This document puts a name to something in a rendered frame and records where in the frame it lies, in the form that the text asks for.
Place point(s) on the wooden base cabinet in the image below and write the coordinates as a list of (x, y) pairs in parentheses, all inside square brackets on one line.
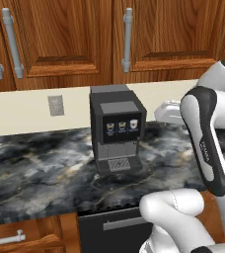
[(210, 217)]

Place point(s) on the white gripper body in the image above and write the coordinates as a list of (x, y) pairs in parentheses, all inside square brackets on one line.
[(169, 112)]

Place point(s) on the wooden drawer front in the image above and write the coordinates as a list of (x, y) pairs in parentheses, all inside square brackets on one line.
[(48, 234)]

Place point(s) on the grey wall outlet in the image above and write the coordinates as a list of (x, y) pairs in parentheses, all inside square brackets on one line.
[(56, 105)]

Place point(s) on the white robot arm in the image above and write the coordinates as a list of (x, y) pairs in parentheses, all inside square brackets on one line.
[(213, 154)]

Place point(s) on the black dishwasher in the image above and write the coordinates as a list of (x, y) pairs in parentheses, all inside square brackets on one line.
[(91, 237)]

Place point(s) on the black grey coffee machine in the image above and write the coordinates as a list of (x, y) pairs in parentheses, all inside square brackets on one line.
[(117, 131)]

